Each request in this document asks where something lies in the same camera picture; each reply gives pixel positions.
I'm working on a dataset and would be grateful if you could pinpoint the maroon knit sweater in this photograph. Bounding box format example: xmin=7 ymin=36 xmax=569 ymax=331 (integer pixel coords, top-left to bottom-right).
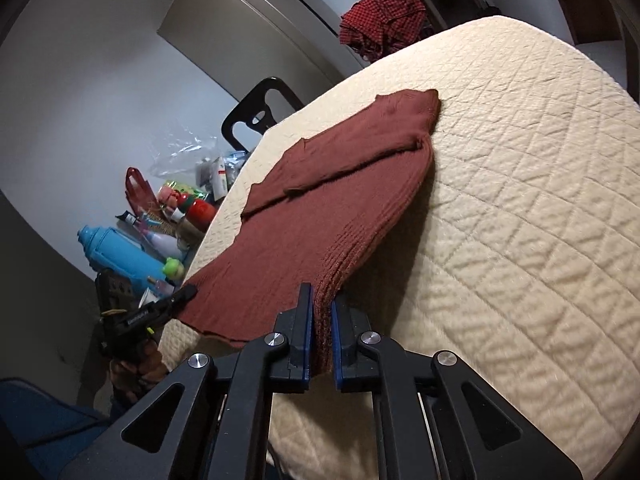
xmin=178 ymin=89 xmax=440 ymax=374

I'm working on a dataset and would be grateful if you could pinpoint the person left hand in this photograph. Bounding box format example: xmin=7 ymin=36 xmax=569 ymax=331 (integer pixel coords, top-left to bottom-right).
xmin=110 ymin=340 xmax=168 ymax=403

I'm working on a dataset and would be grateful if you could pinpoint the white bottle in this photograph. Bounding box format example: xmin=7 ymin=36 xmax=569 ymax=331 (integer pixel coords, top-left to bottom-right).
xmin=143 ymin=231 xmax=186 ymax=261

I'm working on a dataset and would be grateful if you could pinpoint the blue water bottle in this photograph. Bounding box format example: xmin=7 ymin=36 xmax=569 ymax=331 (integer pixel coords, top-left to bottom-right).
xmin=77 ymin=226 xmax=165 ymax=297

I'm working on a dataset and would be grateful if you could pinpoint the red christmas bottle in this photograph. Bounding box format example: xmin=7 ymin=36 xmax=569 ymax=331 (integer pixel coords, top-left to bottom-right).
xmin=178 ymin=193 xmax=217 ymax=233

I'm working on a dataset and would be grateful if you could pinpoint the red shopping bag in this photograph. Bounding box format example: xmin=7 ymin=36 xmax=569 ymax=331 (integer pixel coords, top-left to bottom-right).
xmin=125 ymin=167 xmax=160 ymax=217

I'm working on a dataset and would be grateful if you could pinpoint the white medicine box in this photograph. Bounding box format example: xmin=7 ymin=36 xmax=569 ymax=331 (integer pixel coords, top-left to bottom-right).
xmin=209 ymin=157 xmax=228 ymax=202

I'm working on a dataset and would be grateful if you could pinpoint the clear plastic bag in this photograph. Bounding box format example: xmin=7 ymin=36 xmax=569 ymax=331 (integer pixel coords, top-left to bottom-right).
xmin=149 ymin=125 xmax=219 ymax=178

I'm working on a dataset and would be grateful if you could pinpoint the cream quilted table cover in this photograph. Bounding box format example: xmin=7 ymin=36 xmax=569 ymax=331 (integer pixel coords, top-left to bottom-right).
xmin=156 ymin=14 xmax=640 ymax=480

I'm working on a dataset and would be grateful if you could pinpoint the black chair far left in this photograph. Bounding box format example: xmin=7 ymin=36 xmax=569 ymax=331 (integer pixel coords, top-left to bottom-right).
xmin=221 ymin=77 xmax=304 ymax=152

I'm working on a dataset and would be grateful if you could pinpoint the red checkered cloth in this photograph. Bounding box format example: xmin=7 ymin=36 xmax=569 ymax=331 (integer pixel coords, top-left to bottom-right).
xmin=338 ymin=0 xmax=437 ymax=63

